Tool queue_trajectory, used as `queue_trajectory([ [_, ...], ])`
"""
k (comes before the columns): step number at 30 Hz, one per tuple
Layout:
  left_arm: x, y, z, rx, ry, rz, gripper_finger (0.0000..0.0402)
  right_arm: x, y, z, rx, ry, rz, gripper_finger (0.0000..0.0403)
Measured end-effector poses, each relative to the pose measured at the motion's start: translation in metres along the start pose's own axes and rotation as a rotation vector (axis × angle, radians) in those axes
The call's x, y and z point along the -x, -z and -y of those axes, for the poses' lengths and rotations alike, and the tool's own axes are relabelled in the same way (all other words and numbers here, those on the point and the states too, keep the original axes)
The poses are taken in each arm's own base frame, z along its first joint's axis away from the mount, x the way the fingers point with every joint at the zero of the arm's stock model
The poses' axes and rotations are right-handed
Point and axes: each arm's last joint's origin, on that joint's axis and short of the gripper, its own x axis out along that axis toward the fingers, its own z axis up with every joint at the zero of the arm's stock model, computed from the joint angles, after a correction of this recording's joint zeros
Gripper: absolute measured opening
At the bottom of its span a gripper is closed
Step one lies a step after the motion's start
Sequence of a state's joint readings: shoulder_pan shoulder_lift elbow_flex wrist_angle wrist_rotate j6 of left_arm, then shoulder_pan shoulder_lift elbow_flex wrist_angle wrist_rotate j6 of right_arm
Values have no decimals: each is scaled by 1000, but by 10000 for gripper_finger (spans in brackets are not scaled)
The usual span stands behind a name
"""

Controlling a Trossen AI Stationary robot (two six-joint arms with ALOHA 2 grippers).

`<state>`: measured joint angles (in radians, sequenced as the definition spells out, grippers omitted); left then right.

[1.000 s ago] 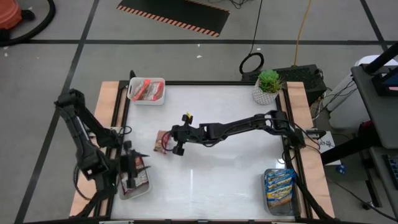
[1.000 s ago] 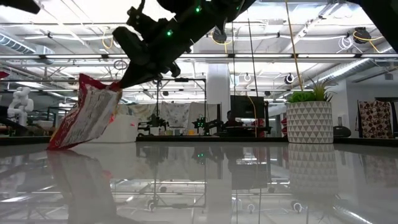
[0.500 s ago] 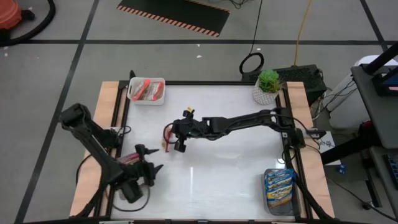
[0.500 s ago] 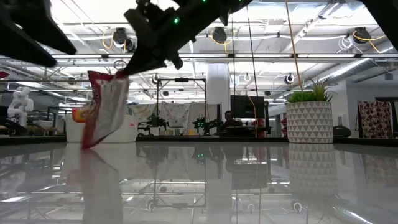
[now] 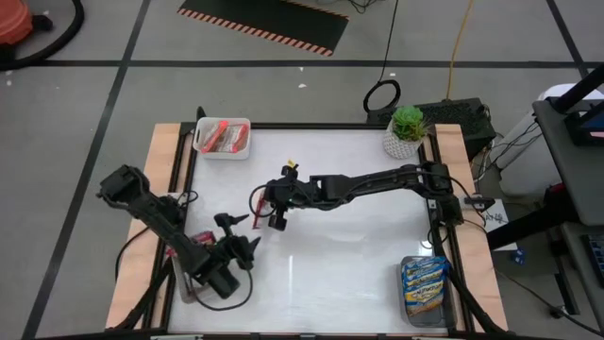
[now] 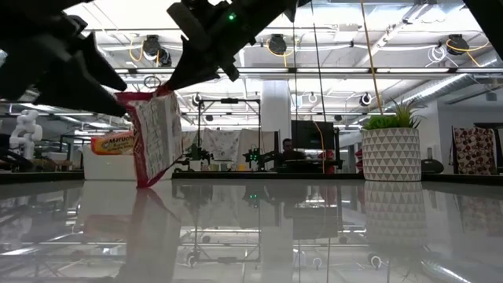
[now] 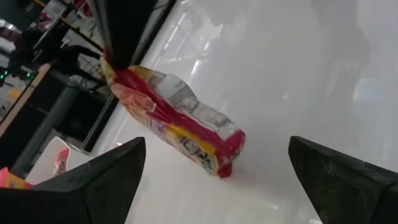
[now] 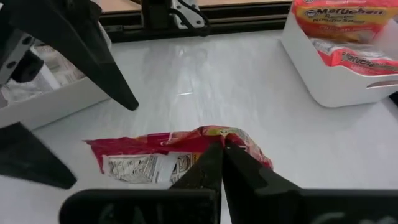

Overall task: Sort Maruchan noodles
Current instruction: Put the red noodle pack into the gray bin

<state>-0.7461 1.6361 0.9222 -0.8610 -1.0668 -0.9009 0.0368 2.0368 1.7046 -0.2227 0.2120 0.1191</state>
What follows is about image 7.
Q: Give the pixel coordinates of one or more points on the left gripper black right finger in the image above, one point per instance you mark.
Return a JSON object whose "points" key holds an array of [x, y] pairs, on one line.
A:
{"points": [[348, 193]]}

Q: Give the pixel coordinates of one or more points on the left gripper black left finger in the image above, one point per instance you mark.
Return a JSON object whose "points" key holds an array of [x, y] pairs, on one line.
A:
{"points": [[77, 202]]}

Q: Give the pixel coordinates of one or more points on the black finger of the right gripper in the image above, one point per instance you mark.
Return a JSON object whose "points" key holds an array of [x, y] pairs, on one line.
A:
{"points": [[124, 28]]}

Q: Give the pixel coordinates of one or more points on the white plastic bin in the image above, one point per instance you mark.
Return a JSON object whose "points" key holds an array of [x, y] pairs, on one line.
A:
{"points": [[43, 165]]}

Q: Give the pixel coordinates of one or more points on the grey metal pipe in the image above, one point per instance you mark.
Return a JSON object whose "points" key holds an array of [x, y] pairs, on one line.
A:
{"points": [[46, 124]]}

